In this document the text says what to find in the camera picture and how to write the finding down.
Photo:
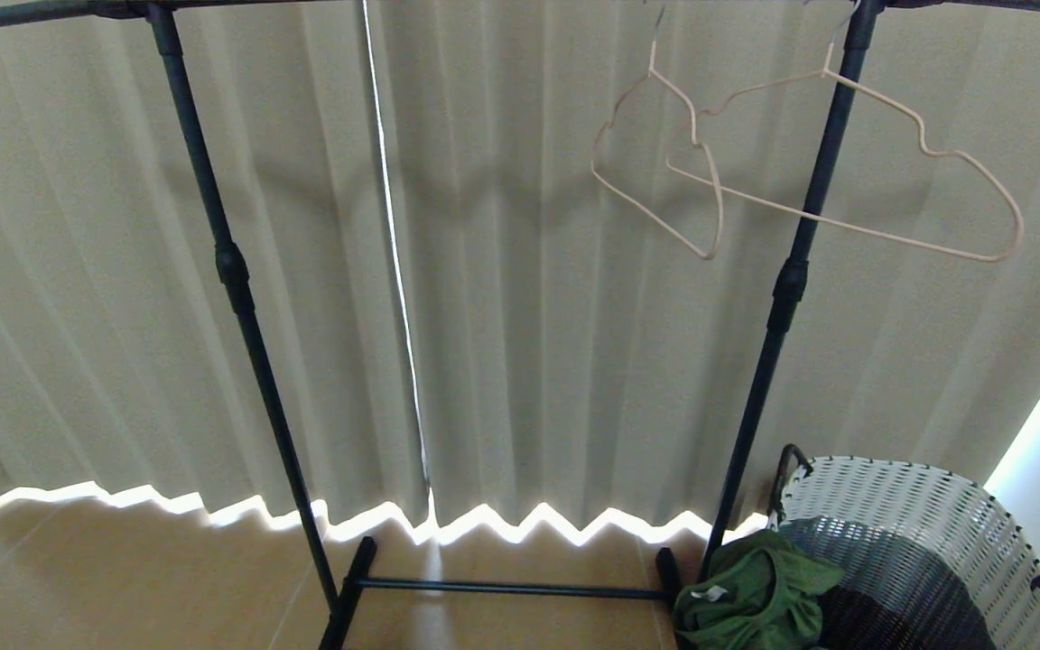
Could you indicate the pink clothes hanger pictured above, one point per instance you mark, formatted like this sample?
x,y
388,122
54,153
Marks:
x,y
721,217
899,234

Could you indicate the green garment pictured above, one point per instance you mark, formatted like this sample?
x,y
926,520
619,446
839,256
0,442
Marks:
x,y
755,587

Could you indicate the beige curtain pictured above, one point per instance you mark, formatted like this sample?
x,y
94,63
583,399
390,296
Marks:
x,y
529,316

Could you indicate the black clothes rack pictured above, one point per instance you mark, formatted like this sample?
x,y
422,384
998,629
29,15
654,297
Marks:
x,y
231,266

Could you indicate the white laundry basket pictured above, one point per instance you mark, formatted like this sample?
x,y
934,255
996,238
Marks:
x,y
890,496

